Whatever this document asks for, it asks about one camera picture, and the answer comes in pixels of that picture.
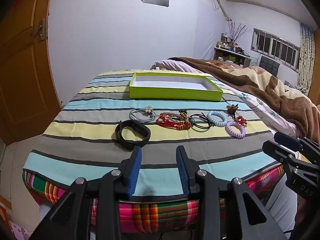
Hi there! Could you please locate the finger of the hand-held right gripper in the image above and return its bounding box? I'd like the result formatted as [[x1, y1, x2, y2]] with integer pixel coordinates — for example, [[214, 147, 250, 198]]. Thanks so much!
[[262, 140, 307, 167], [274, 131, 320, 157]]

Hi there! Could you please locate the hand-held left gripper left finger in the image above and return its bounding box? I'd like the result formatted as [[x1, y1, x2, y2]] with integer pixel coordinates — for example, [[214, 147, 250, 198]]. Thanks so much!
[[29, 145, 143, 240]]

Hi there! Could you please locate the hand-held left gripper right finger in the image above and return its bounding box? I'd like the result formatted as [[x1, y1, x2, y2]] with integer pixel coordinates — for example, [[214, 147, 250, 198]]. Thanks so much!
[[176, 146, 288, 240]]

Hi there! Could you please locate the black wristband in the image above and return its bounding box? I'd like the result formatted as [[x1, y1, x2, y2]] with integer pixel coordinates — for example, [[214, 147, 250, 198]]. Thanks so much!
[[115, 120, 151, 151]]

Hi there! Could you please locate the red knotted ornament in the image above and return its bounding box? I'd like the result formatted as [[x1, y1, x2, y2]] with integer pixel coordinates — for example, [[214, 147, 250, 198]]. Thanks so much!
[[234, 116, 248, 128]]

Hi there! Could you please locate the purple spiral hair tie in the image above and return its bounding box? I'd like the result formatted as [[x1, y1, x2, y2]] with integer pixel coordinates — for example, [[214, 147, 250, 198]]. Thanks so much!
[[224, 121, 245, 138]]

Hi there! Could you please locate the red braided bracelet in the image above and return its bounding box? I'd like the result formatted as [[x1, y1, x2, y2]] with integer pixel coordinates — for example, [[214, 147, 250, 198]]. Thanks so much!
[[156, 112, 193, 132]]

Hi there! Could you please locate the pink bead bracelet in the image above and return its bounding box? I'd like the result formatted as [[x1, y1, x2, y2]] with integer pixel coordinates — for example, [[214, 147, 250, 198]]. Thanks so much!
[[162, 112, 182, 120]]

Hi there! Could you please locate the light blue spiral hair tie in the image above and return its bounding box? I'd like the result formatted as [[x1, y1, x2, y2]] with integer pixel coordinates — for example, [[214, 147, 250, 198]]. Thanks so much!
[[207, 110, 228, 127]]

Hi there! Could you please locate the dark red flower hair tie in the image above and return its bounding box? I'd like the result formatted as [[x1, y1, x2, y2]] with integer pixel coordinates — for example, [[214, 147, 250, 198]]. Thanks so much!
[[226, 104, 239, 119]]

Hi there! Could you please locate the green shallow cardboard box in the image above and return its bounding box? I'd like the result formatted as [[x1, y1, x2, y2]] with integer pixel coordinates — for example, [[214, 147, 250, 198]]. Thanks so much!
[[129, 72, 223, 102]]

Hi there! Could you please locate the plaid cloth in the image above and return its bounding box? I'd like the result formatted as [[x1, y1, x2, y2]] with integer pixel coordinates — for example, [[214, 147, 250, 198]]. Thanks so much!
[[22, 165, 284, 233]]

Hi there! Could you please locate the brown fleece blanket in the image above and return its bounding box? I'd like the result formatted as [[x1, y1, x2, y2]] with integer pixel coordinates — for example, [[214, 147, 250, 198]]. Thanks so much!
[[166, 57, 320, 144]]

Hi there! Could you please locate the striped cloth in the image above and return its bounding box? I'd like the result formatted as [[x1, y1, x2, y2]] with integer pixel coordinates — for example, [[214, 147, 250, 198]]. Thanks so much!
[[22, 70, 284, 202]]

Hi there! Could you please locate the black padded chair back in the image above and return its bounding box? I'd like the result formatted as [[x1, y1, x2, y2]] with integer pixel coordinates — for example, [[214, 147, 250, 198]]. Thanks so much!
[[259, 56, 280, 77]]

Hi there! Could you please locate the patterned curtain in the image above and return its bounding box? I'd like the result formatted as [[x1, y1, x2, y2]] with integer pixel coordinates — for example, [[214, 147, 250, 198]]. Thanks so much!
[[297, 21, 316, 97]]

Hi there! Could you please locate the window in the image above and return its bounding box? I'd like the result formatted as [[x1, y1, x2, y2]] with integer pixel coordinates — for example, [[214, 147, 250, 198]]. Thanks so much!
[[250, 28, 300, 74]]

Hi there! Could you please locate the wooden shelf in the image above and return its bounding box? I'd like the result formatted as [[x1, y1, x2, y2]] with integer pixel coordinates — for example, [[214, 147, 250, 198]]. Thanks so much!
[[214, 46, 252, 68]]

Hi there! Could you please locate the cluster of bottles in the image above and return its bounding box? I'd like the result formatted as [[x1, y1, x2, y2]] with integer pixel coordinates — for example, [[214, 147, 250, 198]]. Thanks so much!
[[215, 32, 247, 55]]

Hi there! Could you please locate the vase of purple branches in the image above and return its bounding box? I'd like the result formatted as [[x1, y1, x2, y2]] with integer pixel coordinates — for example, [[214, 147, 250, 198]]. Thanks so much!
[[227, 21, 250, 47]]

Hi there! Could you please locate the pink floral cloth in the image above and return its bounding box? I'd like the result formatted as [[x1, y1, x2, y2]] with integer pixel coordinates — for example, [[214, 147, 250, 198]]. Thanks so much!
[[7, 220, 33, 240]]

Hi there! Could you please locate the wooden door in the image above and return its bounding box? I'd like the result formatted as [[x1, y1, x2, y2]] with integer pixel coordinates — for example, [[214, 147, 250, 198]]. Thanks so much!
[[0, 0, 63, 145]]

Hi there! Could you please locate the metal door lock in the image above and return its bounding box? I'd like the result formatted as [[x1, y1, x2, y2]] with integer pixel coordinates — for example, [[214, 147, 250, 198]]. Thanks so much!
[[32, 19, 48, 42]]

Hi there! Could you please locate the black hair tie teal bead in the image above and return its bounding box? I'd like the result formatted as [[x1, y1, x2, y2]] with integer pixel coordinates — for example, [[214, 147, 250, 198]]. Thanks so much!
[[189, 112, 213, 132]]

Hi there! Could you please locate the blue hair tie with flower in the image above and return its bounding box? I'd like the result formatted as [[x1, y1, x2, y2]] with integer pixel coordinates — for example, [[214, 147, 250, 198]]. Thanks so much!
[[129, 106, 157, 124]]

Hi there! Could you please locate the white wall pipe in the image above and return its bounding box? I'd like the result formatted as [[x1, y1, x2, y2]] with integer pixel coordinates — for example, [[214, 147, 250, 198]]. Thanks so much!
[[210, 0, 232, 22]]

